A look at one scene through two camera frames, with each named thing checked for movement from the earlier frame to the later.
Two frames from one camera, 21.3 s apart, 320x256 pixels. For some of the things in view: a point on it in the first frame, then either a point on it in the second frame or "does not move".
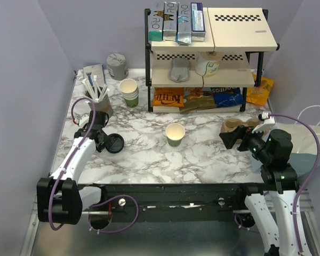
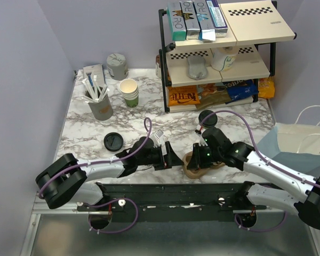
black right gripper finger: [229, 138] -> [192, 164]
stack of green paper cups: [129, 89] does not move
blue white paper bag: [305, 152] does not move
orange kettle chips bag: [169, 96] -> [183, 95]
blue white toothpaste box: [198, 30] -> [221, 28]
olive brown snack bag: [197, 98] -> [212, 94]
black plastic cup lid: [116, 143] -> [210, 121]
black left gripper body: [102, 145] -> [155, 158]
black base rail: [171, 202] does not move
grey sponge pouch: [180, 69] -> [197, 68]
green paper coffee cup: [175, 133] -> [207, 128]
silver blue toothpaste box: [184, 24] -> [207, 32]
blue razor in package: [89, 72] does not move
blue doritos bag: [226, 96] -> [240, 89]
